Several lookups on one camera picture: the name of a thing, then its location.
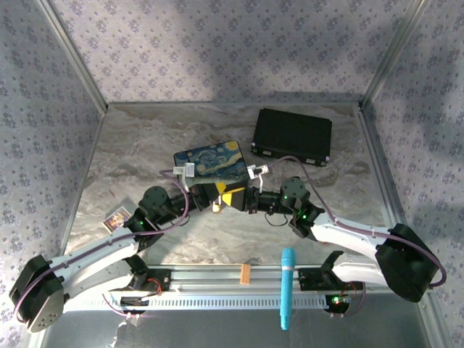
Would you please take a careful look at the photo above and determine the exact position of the circuit board with green light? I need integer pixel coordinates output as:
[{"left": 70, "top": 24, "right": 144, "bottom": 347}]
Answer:
[{"left": 323, "top": 292, "right": 352, "bottom": 313}]

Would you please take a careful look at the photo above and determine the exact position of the aluminium frame post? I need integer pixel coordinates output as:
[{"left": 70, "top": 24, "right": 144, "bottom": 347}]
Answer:
[
  {"left": 359, "top": 0, "right": 426, "bottom": 109},
  {"left": 36, "top": 0, "right": 110, "bottom": 114}
]

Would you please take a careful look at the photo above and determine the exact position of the starry night painting box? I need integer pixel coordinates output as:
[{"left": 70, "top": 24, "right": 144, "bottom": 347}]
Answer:
[{"left": 173, "top": 140, "right": 252, "bottom": 191}]

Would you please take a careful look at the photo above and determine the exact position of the aluminium mounting rail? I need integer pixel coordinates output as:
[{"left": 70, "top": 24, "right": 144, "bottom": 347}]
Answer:
[{"left": 108, "top": 263, "right": 368, "bottom": 293}]

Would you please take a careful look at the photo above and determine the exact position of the small colourful card box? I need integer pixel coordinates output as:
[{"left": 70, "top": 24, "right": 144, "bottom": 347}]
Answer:
[{"left": 102, "top": 205, "right": 133, "bottom": 232}]

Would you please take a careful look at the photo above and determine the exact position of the black hard case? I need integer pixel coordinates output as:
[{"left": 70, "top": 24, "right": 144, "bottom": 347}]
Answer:
[{"left": 251, "top": 107, "right": 334, "bottom": 167}]

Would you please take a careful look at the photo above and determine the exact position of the thin black cable loop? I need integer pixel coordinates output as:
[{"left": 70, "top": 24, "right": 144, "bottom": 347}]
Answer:
[{"left": 263, "top": 211, "right": 291, "bottom": 228}]

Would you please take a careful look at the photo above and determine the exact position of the cyan marker pen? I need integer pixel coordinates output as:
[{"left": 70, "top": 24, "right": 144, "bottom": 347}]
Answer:
[{"left": 278, "top": 248, "right": 297, "bottom": 331}]

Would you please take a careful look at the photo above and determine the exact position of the white slotted cable duct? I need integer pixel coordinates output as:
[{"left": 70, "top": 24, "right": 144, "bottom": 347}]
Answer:
[{"left": 108, "top": 291, "right": 327, "bottom": 312}]

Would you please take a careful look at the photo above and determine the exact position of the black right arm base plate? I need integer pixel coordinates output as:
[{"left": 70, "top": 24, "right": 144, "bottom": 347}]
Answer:
[{"left": 297, "top": 250, "right": 364, "bottom": 292}]

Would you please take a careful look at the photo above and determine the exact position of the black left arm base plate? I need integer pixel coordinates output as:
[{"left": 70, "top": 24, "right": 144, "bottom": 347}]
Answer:
[{"left": 123, "top": 255, "right": 172, "bottom": 294}]

